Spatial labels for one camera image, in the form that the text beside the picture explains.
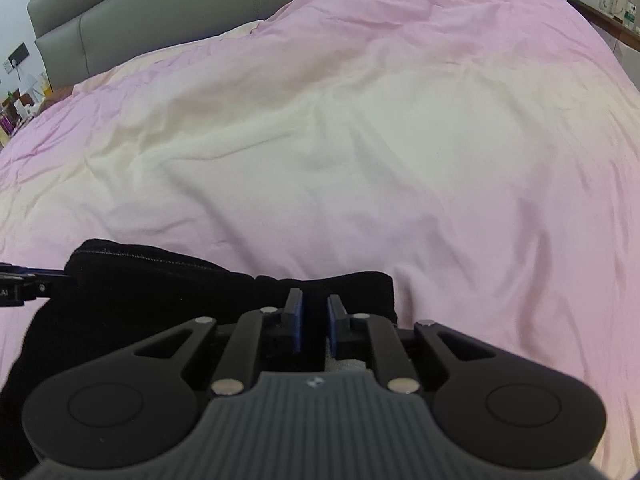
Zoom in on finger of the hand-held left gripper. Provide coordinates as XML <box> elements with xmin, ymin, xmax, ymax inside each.
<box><xmin>0</xmin><ymin>262</ymin><xmax>77</xmax><ymax>309</ymax></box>

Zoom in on black pants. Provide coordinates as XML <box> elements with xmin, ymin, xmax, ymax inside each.
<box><xmin>0</xmin><ymin>239</ymin><xmax>399</xmax><ymax>480</ymax></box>

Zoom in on cluttered left bedside table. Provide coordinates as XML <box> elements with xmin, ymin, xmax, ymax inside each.
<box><xmin>0</xmin><ymin>71</ymin><xmax>55</xmax><ymax>137</ymax></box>

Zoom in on black wall socket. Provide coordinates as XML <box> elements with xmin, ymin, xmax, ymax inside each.
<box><xmin>2</xmin><ymin>42</ymin><xmax>32</xmax><ymax>72</ymax></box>

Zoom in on grey upholstered headboard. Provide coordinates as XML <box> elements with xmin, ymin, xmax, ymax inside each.
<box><xmin>27</xmin><ymin>0</ymin><xmax>542</xmax><ymax>94</ymax></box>

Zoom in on pink floral duvet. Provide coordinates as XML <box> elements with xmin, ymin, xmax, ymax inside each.
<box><xmin>0</xmin><ymin>0</ymin><xmax>640</xmax><ymax>478</ymax></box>

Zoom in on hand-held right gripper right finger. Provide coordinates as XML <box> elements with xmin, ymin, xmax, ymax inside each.
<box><xmin>325</xmin><ymin>294</ymin><xmax>507</xmax><ymax>396</ymax></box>

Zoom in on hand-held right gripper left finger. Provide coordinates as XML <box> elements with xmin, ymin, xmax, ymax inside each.
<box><xmin>102</xmin><ymin>287</ymin><xmax>305</xmax><ymax>397</ymax></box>

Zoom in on white nightstand with wooden top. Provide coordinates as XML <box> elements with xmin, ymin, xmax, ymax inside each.
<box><xmin>537</xmin><ymin>0</ymin><xmax>640</xmax><ymax>55</ymax></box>

